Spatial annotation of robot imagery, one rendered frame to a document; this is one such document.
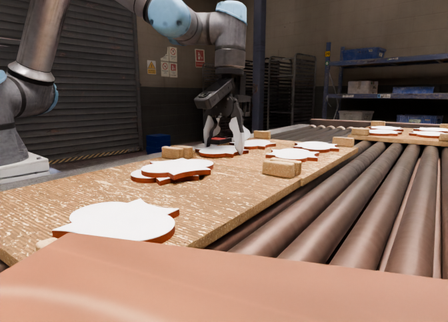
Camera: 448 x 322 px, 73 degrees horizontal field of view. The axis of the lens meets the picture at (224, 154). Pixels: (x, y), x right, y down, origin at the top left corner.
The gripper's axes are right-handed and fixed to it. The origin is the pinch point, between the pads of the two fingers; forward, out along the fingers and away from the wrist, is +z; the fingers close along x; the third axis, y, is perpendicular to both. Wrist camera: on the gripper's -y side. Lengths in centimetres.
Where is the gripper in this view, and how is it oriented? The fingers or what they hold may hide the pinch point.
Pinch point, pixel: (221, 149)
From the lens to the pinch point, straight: 76.8
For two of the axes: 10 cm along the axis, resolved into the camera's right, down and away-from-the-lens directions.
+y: 5.9, -1.0, 8.0
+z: -0.4, 9.9, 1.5
